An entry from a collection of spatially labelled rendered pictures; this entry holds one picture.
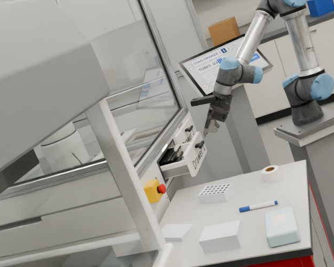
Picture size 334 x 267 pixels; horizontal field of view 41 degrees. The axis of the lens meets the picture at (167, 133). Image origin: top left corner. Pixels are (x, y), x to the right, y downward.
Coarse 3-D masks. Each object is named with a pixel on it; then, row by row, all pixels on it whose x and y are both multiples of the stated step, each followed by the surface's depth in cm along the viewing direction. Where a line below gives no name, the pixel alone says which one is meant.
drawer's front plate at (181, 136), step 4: (188, 120) 245; (184, 124) 238; (188, 124) 243; (180, 128) 234; (184, 128) 236; (192, 128) 249; (180, 132) 228; (184, 132) 234; (188, 132) 240; (192, 132) 247; (176, 136) 223; (180, 136) 227; (184, 136) 233; (192, 136) 245; (176, 140) 224; (180, 140) 225; (184, 140) 231; (180, 144) 224
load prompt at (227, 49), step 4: (228, 44) 287; (220, 48) 285; (224, 48) 285; (228, 48) 285; (212, 52) 283; (216, 52) 283; (220, 52) 283; (224, 52) 283; (204, 56) 281; (208, 56) 281; (212, 56) 281; (216, 56) 281; (192, 60) 278; (196, 60) 278; (200, 60) 279; (204, 60) 279; (208, 60) 279; (192, 64) 277; (196, 64) 277; (200, 64) 277
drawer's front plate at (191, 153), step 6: (198, 132) 214; (198, 138) 211; (192, 144) 201; (204, 144) 217; (186, 150) 194; (192, 150) 198; (198, 150) 206; (186, 156) 190; (192, 156) 196; (198, 156) 204; (204, 156) 212; (186, 162) 191; (192, 168) 192; (198, 168) 199; (192, 174) 192
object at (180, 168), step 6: (186, 144) 217; (180, 162) 194; (162, 168) 197; (168, 168) 197; (174, 168) 196; (180, 168) 195; (186, 168) 194; (168, 174) 197; (174, 174) 197; (180, 174) 196
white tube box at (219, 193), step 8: (216, 184) 181; (224, 184) 179; (232, 184) 177; (200, 192) 180; (208, 192) 178; (216, 192) 175; (224, 192) 171; (232, 192) 176; (200, 200) 178; (208, 200) 176; (216, 200) 174; (224, 200) 172
